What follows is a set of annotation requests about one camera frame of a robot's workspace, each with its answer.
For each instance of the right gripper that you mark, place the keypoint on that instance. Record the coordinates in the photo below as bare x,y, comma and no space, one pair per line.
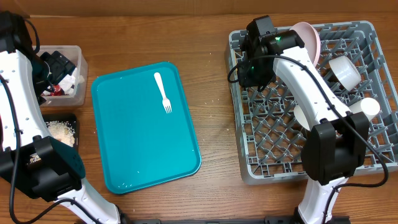
250,80

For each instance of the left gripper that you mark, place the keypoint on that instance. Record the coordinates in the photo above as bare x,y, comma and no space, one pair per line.
61,66

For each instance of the white tissue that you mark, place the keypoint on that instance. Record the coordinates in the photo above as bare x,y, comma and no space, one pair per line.
69,83

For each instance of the red snack wrapper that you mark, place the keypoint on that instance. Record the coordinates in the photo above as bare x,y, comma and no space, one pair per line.
57,91

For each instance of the white paper bowl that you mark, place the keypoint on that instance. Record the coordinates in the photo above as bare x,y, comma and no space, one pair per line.
300,117

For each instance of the pink round plate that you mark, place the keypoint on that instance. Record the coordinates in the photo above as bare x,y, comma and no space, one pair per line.
310,38

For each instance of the grey melamine bowl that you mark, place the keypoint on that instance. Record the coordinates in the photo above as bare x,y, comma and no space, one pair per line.
345,72

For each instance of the white paper cup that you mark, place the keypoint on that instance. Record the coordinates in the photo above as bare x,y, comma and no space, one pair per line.
369,106

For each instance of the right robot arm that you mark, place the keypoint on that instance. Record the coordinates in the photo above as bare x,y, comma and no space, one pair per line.
336,145

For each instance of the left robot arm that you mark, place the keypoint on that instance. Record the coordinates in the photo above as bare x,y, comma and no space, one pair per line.
32,160

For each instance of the black food waste tray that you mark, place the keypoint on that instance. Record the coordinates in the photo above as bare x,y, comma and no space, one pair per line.
71,118

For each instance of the grey dishwasher rack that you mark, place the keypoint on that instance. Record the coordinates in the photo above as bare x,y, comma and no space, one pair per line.
270,139

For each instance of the clear plastic bin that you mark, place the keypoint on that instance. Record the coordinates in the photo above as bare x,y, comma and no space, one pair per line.
73,53

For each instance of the pile of white rice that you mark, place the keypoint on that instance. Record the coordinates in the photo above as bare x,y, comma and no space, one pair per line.
62,131

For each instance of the white plastic fork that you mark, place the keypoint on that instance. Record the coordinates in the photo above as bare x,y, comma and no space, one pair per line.
165,101

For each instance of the teal plastic tray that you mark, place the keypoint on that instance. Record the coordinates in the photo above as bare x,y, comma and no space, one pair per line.
140,144

